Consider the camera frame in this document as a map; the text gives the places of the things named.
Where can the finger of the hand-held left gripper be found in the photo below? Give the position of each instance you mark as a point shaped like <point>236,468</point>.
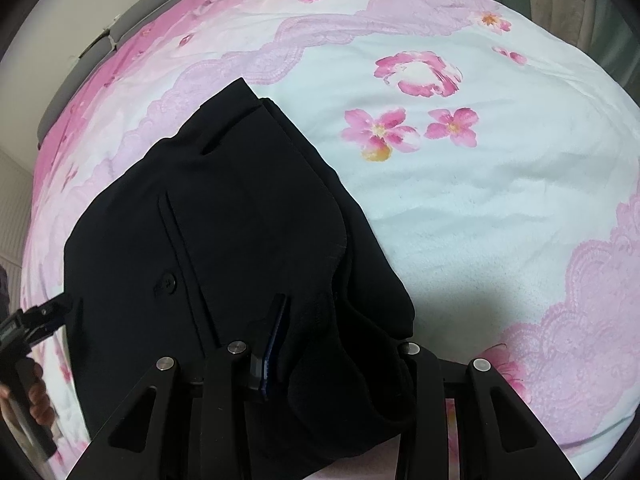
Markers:
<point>52,306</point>
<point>47,329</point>

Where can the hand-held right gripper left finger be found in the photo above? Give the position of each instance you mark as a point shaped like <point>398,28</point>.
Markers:
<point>274,340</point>

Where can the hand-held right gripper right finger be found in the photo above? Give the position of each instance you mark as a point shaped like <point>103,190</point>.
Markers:
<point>425,385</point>

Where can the black pants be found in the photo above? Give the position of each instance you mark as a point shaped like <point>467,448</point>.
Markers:
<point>250,210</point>

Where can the person's left hand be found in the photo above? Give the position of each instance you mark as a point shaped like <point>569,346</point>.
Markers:
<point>41,402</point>

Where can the pink floral blanket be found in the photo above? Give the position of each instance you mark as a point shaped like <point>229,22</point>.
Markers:
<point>475,220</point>

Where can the grey padded headboard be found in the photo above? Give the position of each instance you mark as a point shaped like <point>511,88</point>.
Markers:
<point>150,5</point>

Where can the green curtain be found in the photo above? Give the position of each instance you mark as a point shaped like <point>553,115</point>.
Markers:
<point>612,25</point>

